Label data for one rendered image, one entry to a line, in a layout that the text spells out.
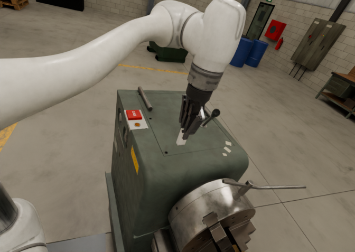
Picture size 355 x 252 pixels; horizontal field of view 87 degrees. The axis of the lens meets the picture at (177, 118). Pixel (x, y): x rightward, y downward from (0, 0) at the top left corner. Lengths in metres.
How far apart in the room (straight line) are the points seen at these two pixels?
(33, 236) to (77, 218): 1.15
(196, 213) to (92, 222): 1.37
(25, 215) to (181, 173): 0.51
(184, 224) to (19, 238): 0.50
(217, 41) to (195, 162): 0.44
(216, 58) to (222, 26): 0.07
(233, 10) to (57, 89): 0.36
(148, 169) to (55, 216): 1.45
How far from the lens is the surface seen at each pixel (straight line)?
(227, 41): 0.47
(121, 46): 0.39
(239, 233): 0.83
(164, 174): 0.66
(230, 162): 0.81
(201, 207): 0.68
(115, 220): 1.34
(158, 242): 0.98
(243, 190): 0.69
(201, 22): 0.48
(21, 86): 0.29
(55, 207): 2.05
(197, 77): 0.50
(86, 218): 1.96
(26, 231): 0.81
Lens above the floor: 1.76
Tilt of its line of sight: 34 degrees down
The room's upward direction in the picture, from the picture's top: 17 degrees clockwise
